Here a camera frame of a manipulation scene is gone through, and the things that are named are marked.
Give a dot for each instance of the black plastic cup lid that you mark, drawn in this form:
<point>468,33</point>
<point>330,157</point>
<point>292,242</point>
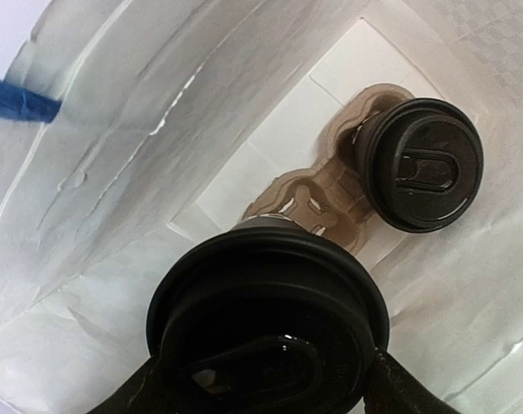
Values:
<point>266,320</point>

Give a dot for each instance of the brown cardboard cup carrier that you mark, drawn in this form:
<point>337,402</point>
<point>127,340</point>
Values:
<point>327,198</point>

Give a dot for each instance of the blue checkered paper bag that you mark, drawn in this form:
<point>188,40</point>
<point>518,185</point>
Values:
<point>177,115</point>

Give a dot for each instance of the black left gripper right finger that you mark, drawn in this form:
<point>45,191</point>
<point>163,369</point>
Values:
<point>391,389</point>

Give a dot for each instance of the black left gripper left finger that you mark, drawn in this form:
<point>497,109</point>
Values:
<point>144,392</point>

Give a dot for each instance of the black paper coffee cup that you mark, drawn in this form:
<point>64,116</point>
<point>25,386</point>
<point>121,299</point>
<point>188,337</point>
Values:
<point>267,221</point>

